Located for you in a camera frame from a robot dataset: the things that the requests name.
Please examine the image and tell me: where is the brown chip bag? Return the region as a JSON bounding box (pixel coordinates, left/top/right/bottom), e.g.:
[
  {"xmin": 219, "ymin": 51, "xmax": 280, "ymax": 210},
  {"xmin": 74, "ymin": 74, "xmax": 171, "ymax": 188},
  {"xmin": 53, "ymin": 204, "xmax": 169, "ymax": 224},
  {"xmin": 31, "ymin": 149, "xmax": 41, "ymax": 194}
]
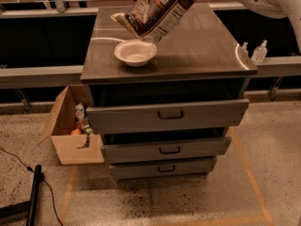
[{"xmin": 111, "ymin": 0, "xmax": 196, "ymax": 42}]

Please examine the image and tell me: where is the white paper bowl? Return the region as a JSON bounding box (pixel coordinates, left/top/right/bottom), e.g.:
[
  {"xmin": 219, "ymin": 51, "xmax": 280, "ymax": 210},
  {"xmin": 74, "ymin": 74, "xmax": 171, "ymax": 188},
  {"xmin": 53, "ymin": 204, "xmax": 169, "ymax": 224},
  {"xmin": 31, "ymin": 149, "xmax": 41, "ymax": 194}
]
[{"xmin": 114, "ymin": 40, "xmax": 157, "ymax": 67}]

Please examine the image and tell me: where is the small clear pump bottle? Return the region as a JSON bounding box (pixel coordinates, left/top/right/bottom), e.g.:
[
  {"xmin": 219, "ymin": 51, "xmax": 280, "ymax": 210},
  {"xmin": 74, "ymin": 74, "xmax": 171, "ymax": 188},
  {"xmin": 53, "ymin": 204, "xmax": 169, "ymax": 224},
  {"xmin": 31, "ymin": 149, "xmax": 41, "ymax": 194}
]
[{"xmin": 242, "ymin": 42, "xmax": 248, "ymax": 55}]

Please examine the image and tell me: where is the clear sanitizer pump bottle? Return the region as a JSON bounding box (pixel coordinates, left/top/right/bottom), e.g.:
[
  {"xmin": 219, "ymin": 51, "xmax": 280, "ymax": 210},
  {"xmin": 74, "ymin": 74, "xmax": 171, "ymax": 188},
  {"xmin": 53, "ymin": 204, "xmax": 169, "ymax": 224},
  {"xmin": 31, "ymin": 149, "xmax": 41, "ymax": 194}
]
[{"xmin": 251, "ymin": 40, "xmax": 267, "ymax": 62}]

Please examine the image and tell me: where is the top grey drawer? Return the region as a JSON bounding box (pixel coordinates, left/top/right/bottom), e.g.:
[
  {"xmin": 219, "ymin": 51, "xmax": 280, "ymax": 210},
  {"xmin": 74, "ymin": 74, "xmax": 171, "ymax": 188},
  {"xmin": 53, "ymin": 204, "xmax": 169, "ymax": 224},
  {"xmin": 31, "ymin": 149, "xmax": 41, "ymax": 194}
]
[{"xmin": 87, "ymin": 99, "xmax": 249, "ymax": 134}]

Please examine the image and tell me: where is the grey drawer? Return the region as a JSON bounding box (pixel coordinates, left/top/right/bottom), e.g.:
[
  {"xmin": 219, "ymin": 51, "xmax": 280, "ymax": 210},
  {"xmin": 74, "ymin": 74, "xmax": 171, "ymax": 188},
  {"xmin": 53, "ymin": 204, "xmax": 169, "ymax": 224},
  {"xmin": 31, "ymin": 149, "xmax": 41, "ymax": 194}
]
[
  {"xmin": 110, "ymin": 156, "xmax": 217, "ymax": 180},
  {"xmin": 87, "ymin": 99, "xmax": 249, "ymax": 134},
  {"xmin": 102, "ymin": 137, "xmax": 231, "ymax": 164}
]

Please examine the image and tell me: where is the grey drawer cabinet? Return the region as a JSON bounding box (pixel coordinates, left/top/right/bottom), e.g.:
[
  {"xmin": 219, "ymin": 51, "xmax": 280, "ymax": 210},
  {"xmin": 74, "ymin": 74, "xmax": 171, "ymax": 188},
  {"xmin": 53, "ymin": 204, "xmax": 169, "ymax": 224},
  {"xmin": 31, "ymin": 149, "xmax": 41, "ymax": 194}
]
[{"xmin": 80, "ymin": 3, "xmax": 259, "ymax": 181}]

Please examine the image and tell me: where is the middle grey drawer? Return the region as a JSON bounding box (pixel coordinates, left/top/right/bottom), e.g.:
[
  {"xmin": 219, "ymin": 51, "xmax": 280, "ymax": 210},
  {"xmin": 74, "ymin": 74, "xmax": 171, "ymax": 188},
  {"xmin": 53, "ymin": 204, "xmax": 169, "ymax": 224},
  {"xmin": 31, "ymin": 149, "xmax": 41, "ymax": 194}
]
[{"xmin": 102, "ymin": 137, "xmax": 231, "ymax": 164}]

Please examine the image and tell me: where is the white bottle in box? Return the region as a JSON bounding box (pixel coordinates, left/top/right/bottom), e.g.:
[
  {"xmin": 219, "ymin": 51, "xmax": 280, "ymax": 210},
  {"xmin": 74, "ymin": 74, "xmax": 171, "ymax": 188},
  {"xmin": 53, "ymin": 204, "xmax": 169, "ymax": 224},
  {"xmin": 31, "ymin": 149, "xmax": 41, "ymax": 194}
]
[{"xmin": 74, "ymin": 104, "xmax": 85, "ymax": 121}]

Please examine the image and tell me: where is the green packet in box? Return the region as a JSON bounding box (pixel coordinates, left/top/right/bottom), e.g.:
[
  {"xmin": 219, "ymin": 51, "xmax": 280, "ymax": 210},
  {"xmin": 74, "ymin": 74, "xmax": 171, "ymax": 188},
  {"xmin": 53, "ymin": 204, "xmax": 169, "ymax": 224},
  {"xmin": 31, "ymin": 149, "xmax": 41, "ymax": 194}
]
[{"xmin": 82, "ymin": 125, "xmax": 93, "ymax": 135}]

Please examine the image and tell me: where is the bottom grey drawer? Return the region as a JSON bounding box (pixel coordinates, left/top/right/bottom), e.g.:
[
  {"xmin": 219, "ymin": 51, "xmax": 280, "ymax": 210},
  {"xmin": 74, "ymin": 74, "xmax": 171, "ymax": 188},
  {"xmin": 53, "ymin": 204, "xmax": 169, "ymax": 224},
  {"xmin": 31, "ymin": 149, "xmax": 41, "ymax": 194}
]
[{"xmin": 110, "ymin": 156, "xmax": 217, "ymax": 180}]

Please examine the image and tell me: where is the red fruit in box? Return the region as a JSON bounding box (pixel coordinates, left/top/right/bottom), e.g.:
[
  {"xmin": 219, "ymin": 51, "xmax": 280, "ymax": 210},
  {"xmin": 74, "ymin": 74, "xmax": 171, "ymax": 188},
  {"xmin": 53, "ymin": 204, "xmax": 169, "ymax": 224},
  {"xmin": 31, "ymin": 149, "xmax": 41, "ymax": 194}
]
[{"xmin": 71, "ymin": 128, "xmax": 82, "ymax": 136}]

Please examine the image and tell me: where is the open cardboard box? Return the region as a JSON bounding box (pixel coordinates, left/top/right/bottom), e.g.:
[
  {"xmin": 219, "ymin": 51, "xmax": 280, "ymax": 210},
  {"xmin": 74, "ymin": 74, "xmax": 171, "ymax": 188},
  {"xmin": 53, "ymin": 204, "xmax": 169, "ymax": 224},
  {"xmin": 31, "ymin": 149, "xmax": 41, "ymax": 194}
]
[{"xmin": 39, "ymin": 85, "xmax": 104, "ymax": 165}]

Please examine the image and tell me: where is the black stand leg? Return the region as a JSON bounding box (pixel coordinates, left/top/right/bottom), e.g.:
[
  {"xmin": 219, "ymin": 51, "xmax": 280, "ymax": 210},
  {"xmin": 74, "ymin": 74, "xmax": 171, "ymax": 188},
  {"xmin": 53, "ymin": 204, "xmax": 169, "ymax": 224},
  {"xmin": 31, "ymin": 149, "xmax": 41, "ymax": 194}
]
[{"xmin": 0, "ymin": 165, "xmax": 43, "ymax": 226}]

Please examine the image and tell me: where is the grey metal rail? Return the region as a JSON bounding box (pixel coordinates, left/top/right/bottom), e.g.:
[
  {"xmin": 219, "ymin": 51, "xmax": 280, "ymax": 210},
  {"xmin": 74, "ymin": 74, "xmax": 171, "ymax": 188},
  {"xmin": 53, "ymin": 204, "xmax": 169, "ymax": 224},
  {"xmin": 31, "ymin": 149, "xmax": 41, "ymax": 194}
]
[{"xmin": 0, "ymin": 65, "xmax": 83, "ymax": 89}]

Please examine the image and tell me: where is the black floor cable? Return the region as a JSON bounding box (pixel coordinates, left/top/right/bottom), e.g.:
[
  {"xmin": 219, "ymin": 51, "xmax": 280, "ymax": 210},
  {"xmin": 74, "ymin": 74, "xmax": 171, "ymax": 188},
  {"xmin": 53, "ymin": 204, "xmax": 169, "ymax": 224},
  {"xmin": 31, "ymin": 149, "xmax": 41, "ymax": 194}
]
[{"xmin": 0, "ymin": 147, "xmax": 65, "ymax": 226}]

